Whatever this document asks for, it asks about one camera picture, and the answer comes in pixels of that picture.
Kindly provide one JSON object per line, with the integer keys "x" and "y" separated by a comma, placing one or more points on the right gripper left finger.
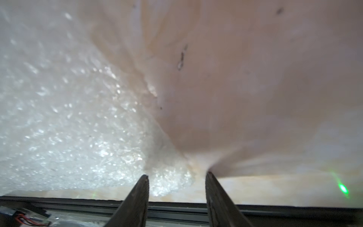
{"x": 133, "y": 210}

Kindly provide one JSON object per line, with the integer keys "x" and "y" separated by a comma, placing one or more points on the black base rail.
{"x": 195, "y": 214}

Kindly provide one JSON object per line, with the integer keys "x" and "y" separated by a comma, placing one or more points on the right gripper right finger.
{"x": 222, "y": 212}

